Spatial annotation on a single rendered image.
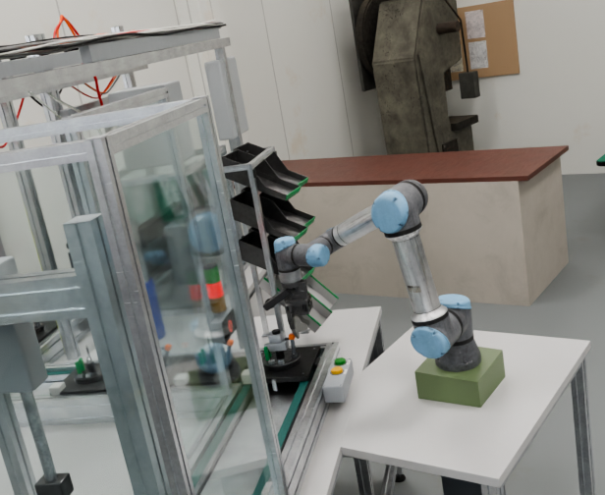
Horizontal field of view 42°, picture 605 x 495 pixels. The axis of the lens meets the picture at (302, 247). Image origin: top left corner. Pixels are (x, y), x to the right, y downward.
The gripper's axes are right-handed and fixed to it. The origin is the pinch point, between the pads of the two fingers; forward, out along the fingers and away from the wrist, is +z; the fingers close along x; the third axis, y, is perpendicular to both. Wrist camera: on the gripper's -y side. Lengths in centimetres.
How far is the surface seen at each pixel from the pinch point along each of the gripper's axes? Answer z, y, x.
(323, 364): 11.6, 8.4, -1.2
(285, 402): 15.5, -2.1, -19.5
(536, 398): 21, 79, -16
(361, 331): 21, 14, 48
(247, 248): -26.4, -19.3, 23.5
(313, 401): 11.2, 10.1, -28.3
